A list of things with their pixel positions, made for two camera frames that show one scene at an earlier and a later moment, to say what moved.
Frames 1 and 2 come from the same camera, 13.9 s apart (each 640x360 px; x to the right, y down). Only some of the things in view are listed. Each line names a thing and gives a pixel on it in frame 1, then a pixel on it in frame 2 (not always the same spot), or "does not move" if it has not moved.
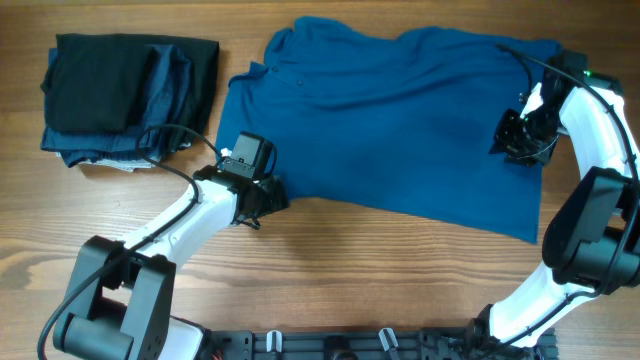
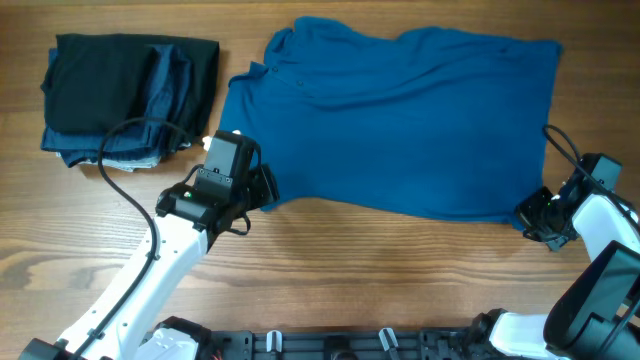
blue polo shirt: (399, 124) does not move
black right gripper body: (530, 138) to (544, 220)
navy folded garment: (169, 87) does not move
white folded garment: (121, 165) does not move
